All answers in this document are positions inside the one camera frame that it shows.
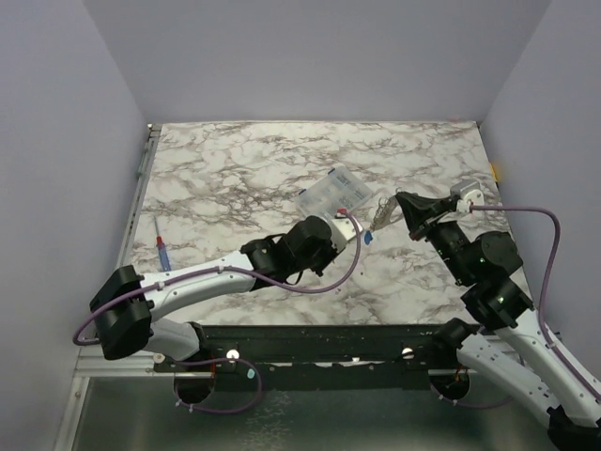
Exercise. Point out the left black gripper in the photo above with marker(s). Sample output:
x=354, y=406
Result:
x=331, y=254

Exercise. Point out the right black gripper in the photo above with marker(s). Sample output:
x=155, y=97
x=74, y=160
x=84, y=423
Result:
x=430, y=222

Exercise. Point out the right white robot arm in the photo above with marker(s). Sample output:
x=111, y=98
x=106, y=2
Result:
x=551, y=384

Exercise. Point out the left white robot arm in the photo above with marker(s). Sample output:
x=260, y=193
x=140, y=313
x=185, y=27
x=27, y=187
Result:
x=130, y=309

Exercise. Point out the clear plastic screw box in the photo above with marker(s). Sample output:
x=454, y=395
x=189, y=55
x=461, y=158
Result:
x=339, y=189

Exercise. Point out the red blue screwdriver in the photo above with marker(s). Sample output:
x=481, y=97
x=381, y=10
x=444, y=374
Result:
x=161, y=249

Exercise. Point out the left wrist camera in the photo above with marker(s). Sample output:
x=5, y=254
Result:
x=344, y=231

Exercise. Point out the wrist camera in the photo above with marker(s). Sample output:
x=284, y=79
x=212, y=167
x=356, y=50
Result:
x=344, y=231
x=468, y=193

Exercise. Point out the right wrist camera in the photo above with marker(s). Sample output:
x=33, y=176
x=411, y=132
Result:
x=468, y=193

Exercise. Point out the yellow wall tag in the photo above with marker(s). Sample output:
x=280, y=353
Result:
x=495, y=172

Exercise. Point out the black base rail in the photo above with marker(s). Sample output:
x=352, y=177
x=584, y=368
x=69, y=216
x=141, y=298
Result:
x=322, y=358

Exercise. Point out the aluminium extrusion rail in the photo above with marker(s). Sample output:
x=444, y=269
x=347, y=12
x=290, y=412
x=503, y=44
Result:
x=95, y=366

